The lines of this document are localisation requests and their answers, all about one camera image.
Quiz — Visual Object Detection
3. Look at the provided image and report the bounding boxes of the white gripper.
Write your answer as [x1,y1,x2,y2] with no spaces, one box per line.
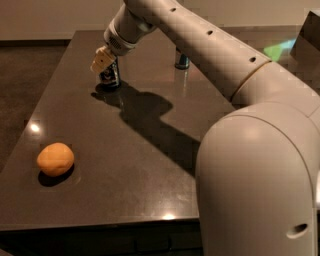
[90,6,156,74]

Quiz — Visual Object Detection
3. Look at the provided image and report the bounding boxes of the blue pepsi can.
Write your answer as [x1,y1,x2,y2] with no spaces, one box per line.
[99,60,121,88]

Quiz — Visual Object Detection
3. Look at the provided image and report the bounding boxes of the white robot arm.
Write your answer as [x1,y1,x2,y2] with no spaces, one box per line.
[91,0,320,256]

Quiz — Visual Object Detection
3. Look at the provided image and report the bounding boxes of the red bull can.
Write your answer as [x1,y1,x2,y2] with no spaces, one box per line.
[175,49,189,70]

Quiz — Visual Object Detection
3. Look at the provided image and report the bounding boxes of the orange fruit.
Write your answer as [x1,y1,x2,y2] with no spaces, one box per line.
[36,143,74,177]

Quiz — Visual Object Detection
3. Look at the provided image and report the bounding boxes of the dark cabinet drawers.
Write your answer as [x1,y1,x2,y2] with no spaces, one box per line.
[0,220,204,256]

